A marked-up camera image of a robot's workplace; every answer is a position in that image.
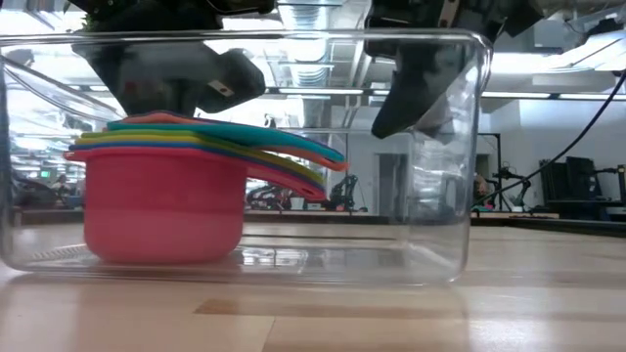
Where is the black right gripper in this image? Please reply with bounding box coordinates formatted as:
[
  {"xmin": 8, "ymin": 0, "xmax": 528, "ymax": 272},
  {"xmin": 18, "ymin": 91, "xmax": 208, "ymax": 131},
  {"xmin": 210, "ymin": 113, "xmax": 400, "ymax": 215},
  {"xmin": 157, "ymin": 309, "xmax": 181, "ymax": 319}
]
[{"xmin": 364, "ymin": 0, "xmax": 496, "ymax": 141}]

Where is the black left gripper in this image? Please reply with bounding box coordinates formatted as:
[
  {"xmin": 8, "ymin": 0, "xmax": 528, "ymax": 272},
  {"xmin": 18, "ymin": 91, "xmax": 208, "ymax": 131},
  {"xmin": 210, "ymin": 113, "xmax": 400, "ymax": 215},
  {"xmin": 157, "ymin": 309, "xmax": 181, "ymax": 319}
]
[{"xmin": 66, "ymin": 0, "xmax": 275, "ymax": 117}]

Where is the small dark blue measuring cup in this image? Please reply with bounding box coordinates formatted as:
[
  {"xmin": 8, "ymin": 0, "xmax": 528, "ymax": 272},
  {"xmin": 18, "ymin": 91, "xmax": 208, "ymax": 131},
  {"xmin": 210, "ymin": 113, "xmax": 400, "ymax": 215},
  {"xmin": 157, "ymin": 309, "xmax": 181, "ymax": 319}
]
[{"xmin": 146, "ymin": 110, "xmax": 344, "ymax": 157}]

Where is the green measuring cup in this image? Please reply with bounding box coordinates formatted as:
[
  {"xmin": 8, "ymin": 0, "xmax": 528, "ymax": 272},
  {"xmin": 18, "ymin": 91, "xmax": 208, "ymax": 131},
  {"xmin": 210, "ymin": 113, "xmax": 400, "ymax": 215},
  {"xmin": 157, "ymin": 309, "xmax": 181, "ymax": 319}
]
[{"xmin": 80, "ymin": 128, "xmax": 325, "ymax": 181}]

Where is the yellow measuring cup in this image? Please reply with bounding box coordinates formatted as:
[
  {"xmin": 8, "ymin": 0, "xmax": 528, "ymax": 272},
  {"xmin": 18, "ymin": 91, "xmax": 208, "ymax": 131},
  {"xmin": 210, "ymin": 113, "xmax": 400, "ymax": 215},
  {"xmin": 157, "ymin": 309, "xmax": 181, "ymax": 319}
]
[{"xmin": 75, "ymin": 135, "xmax": 327, "ymax": 186}]

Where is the medium blue measuring cup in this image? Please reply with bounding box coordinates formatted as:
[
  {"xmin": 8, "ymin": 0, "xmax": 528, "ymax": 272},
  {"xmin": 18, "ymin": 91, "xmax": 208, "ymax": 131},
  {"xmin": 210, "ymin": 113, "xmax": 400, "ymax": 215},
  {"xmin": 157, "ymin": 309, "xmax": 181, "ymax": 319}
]
[{"xmin": 67, "ymin": 141, "xmax": 327, "ymax": 192}]

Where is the cyan measuring cup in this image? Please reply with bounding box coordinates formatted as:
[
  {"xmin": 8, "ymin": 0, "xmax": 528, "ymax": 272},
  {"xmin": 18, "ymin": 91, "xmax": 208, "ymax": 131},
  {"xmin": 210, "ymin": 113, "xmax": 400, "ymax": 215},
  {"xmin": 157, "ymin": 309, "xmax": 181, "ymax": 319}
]
[{"xmin": 106, "ymin": 120, "xmax": 347, "ymax": 164}]

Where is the red measuring cup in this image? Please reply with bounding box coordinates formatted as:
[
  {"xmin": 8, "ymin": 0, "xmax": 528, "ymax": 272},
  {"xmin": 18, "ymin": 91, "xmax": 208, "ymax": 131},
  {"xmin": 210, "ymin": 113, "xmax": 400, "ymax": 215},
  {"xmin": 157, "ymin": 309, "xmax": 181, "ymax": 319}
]
[{"xmin": 63, "ymin": 146, "xmax": 329, "ymax": 265}]

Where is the orange measuring cup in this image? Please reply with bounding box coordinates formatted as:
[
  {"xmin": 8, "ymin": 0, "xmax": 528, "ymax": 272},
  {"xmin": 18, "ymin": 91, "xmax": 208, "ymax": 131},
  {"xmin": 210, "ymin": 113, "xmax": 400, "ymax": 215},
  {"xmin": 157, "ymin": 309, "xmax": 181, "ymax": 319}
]
[{"xmin": 121, "ymin": 111, "xmax": 351, "ymax": 173}]

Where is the clear plastic bin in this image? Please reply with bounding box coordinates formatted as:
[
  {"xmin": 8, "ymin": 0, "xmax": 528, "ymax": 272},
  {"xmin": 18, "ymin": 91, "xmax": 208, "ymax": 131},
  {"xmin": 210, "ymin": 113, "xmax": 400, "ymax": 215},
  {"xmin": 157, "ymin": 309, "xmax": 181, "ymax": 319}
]
[{"xmin": 0, "ymin": 27, "xmax": 494, "ymax": 287}]

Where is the green leafy plant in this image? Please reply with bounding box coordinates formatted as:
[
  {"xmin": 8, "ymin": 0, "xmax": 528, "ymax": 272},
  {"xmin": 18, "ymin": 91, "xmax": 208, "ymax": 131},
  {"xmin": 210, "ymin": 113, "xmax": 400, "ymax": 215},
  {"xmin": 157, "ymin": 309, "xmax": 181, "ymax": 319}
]
[{"xmin": 77, "ymin": 13, "xmax": 102, "ymax": 33}]

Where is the person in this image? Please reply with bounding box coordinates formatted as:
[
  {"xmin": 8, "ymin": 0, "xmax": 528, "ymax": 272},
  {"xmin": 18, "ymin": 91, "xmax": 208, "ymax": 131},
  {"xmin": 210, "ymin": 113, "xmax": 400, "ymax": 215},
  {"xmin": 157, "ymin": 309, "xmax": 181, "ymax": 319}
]
[{"xmin": 472, "ymin": 174, "xmax": 492, "ymax": 209}]

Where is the black background workstation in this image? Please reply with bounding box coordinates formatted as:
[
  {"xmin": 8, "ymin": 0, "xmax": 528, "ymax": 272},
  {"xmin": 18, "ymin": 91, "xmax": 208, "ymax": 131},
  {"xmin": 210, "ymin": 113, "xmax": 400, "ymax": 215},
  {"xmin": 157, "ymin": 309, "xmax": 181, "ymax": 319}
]
[{"xmin": 539, "ymin": 155, "xmax": 626, "ymax": 222}]

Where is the wooden background table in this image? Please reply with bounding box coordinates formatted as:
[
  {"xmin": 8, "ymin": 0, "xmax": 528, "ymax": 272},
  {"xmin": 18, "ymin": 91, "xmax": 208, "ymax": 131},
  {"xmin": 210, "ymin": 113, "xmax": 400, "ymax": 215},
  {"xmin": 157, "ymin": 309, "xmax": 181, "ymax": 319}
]
[{"xmin": 244, "ymin": 208, "xmax": 626, "ymax": 240}]

